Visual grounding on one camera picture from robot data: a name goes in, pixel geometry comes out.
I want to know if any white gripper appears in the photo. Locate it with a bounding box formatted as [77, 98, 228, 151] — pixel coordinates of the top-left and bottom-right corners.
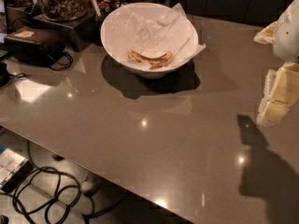
[254, 0, 299, 127]

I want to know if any brown spotted banana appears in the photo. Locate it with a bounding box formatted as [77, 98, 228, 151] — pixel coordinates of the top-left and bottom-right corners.
[128, 50, 173, 69]

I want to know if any white ceramic bowl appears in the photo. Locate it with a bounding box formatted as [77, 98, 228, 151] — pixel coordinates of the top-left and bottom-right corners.
[100, 2, 200, 79]

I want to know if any white paper napkin liner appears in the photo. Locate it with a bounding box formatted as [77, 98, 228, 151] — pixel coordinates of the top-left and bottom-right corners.
[104, 2, 206, 71]

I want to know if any small snack jar with label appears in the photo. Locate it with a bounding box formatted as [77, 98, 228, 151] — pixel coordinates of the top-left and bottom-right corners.
[88, 0, 118, 17]

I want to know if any black box stand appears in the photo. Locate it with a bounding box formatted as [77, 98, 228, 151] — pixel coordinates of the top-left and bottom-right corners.
[34, 9, 98, 52]

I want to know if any glass jar of nuts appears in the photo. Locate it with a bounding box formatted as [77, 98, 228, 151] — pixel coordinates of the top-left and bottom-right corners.
[37, 0, 89, 21]

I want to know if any black device with label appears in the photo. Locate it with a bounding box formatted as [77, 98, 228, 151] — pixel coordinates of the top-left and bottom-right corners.
[4, 26, 65, 67]

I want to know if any white power adapter box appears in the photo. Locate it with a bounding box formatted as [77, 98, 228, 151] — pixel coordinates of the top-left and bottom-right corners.
[0, 147, 34, 193]

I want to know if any black cable on table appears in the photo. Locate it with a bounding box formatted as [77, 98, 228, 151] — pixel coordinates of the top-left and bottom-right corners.
[48, 51, 74, 72]

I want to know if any black cable on floor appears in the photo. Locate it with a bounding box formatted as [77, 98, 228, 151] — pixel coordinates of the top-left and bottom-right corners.
[0, 140, 132, 224]

